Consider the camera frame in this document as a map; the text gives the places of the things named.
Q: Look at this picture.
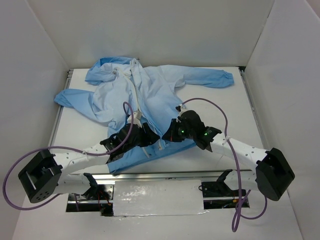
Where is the light blue hooded jacket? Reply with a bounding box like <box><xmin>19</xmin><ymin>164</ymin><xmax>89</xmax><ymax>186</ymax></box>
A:
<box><xmin>54</xmin><ymin>56</ymin><xmax>236</xmax><ymax>174</ymax></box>

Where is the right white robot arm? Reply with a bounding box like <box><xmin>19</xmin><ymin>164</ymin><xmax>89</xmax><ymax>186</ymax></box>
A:
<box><xmin>162</xmin><ymin>110</ymin><xmax>295</xmax><ymax>201</ymax></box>

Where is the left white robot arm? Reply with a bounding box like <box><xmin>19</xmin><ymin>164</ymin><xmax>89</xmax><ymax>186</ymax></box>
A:
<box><xmin>18</xmin><ymin>123</ymin><xmax>160</xmax><ymax>204</ymax></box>

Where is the white foam block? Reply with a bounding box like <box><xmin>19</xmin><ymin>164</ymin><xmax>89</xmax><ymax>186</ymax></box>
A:
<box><xmin>113</xmin><ymin>179</ymin><xmax>205</xmax><ymax>217</ymax></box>

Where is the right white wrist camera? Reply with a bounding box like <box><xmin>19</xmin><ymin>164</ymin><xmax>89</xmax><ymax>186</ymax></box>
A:
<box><xmin>175</xmin><ymin>104</ymin><xmax>188</xmax><ymax>122</ymax></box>

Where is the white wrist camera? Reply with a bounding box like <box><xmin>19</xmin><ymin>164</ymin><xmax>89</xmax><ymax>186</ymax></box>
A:
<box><xmin>127</xmin><ymin>110</ymin><xmax>142</xmax><ymax>128</ymax></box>
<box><xmin>175</xmin><ymin>104</ymin><xmax>188</xmax><ymax>122</ymax></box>

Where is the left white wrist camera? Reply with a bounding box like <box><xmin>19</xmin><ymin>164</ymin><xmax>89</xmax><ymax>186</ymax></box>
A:
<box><xmin>127</xmin><ymin>110</ymin><xmax>142</xmax><ymax>128</ymax></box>

